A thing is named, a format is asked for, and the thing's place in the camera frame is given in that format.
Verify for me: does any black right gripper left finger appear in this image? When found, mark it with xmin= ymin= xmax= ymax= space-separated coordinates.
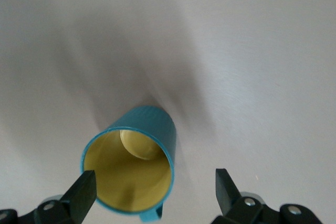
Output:
xmin=0 ymin=170 xmax=97 ymax=224

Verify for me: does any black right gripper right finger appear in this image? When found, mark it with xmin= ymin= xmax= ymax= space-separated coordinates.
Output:
xmin=215 ymin=168 xmax=326 ymax=224

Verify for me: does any teal ribbed cup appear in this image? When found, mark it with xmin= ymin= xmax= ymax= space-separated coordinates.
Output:
xmin=80 ymin=105 xmax=177 ymax=222

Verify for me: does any table cover mat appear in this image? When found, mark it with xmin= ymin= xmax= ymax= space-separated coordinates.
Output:
xmin=0 ymin=0 xmax=336 ymax=224

